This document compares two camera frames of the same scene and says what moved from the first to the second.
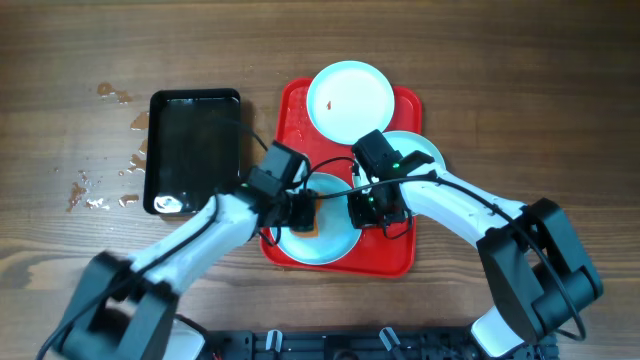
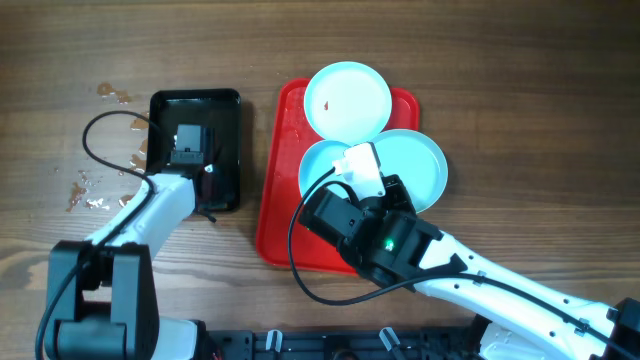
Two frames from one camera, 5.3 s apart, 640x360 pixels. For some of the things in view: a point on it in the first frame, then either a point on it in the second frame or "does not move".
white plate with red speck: [348, 100] does not move
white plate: [336, 239] → [318, 160]
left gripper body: [294, 206] → [217, 192]
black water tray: [192, 149] does not move
